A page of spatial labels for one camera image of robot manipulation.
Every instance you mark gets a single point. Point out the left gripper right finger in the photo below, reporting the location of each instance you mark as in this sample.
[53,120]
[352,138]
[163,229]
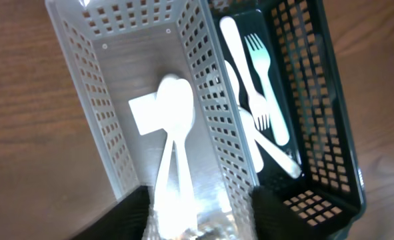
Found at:
[274,221]

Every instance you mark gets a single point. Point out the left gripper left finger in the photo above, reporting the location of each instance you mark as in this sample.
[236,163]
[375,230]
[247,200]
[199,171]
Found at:
[127,220]

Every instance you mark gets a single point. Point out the white fork tines down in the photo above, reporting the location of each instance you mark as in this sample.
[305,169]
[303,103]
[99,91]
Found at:
[256,101]

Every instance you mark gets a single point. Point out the white fork long handle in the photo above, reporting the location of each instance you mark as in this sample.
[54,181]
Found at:
[261,62]

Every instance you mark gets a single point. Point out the black plastic basket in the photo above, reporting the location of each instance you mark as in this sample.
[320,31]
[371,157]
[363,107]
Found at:
[329,195]

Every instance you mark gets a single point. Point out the white label in clear basket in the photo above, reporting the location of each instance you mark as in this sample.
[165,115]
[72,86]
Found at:
[145,114]

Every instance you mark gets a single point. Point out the clear plastic basket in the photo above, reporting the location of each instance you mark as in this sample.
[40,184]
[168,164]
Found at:
[120,50]

